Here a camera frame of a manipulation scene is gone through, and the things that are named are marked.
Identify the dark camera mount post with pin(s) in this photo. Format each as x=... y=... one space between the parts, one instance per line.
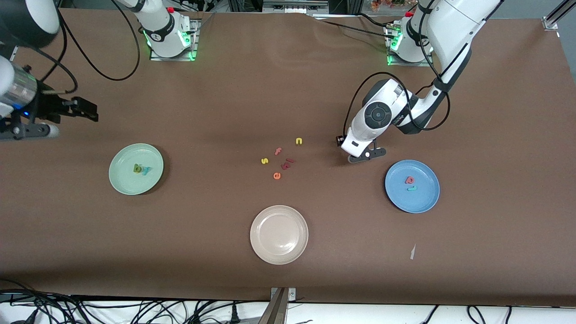
x=274 y=310

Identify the aluminium frame rail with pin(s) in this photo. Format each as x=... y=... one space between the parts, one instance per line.
x=555 y=15

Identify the grey metal bracket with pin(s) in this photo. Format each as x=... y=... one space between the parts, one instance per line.
x=291 y=294

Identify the blue plastic plate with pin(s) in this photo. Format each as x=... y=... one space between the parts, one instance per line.
x=423 y=200

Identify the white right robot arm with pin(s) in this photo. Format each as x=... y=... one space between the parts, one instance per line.
x=162 y=27

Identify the teal foam letter y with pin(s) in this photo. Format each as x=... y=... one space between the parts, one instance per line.
x=146 y=170

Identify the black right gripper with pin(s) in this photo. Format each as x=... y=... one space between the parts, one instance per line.
x=48 y=108

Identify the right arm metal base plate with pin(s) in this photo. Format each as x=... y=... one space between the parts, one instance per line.
x=191 y=45

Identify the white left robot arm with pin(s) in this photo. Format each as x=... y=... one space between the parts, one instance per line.
x=450 y=22

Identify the beige plastic plate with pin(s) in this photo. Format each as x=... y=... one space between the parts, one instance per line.
x=279 y=235

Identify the orange artificial flowers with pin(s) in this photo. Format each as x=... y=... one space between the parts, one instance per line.
x=387 y=4

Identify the white tape scrap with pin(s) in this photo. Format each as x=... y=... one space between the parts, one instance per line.
x=412 y=253

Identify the grey background box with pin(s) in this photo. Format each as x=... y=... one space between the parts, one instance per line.
x=294 y=6

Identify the green plastic plate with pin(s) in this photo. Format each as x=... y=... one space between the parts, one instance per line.
x=126 y=184

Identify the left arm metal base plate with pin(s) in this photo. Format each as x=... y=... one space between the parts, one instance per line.
x=393 y=60

